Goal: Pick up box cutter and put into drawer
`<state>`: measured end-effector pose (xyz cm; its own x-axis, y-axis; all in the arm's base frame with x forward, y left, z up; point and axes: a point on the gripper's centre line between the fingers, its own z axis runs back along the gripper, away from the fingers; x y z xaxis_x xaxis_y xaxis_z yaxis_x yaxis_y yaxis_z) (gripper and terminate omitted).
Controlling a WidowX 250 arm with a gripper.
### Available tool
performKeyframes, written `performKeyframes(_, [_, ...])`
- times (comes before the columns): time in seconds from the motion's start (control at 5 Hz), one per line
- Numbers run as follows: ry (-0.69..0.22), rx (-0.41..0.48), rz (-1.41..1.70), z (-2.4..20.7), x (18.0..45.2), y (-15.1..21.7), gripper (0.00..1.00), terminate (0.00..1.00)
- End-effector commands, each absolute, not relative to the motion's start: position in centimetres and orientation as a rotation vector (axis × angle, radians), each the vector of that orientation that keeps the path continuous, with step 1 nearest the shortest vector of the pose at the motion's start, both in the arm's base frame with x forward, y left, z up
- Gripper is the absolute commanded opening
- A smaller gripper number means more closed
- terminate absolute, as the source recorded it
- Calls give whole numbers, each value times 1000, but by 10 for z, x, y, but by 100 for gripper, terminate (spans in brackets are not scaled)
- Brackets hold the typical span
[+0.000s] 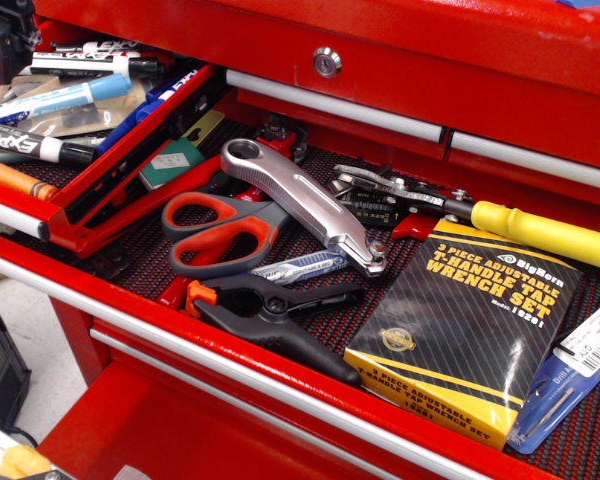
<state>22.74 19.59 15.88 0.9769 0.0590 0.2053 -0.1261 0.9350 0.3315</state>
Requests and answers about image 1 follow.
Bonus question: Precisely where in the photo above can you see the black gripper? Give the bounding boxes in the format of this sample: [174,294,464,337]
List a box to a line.
[0,0,41,85]

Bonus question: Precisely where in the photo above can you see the silver box cutter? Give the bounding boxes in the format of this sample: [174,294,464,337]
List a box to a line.
[221,138,386,277]

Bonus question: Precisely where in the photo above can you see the small upper red drawer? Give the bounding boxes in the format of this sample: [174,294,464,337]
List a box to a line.
[0,19,229,259]

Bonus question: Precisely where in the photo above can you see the silver drawer lock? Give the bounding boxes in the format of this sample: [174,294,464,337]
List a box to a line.
[313,46,342,78]

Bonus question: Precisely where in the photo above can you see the black yellow tap wrench box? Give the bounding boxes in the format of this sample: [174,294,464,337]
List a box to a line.
[344,220,581,450]

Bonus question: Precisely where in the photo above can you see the black red drawer liner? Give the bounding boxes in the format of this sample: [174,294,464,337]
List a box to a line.
[9,117,600,467]

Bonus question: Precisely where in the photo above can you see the black Expo marker back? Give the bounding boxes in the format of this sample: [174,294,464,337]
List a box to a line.
[20,52,164,78]

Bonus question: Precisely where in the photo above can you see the black expo marker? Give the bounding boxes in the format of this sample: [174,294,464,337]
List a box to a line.
[0,125,98,166]
[20,52,164,78]

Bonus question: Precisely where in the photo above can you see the black Expo marker front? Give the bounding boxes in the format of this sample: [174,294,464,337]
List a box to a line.
[0,125,98,166]

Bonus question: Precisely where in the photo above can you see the light blue capped marker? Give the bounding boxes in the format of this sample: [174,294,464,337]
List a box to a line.
[0,74,132,125]

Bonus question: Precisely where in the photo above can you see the orange crayon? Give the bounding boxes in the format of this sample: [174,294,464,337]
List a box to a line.
[0,163,60,201]

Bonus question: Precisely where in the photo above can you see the dark blue Expo marker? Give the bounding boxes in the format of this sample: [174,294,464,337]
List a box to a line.
[96,60,206,156]

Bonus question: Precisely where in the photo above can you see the green card package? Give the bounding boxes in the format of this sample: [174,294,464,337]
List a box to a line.
[139,110,225,191]

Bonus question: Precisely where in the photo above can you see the orange grey scissors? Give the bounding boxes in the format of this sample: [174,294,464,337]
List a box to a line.
[162,192,290,280]

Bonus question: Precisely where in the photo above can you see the red tool chest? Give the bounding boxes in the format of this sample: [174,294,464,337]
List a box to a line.
[0,1,600,479]

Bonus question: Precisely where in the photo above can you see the black spring clamp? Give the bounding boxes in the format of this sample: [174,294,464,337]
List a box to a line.
[185,274,365,388]

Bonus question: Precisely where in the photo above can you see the blue white marker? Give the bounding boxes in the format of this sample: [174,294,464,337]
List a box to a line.
[250,250,349,285]

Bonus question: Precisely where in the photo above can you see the blue drill bit package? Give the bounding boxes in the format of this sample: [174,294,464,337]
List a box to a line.
[507,308,600,454]

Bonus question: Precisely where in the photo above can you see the black wire crimper tool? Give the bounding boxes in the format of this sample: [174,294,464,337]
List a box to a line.
[328,164,475,241]

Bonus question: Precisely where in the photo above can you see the yellow handled tool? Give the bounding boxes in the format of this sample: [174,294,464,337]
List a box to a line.
[471,201,600,268]

